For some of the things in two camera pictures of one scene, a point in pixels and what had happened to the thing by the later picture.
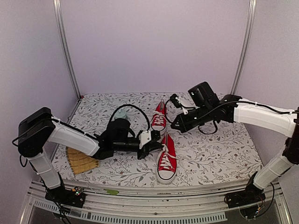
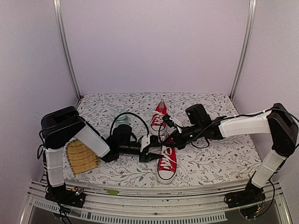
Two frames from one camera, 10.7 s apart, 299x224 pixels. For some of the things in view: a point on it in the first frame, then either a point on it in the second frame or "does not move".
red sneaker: (167, 163) does not move
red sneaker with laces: (159, 120) does not move
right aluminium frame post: (245, 47) does not move
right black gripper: (187, 126) → (178, 143)
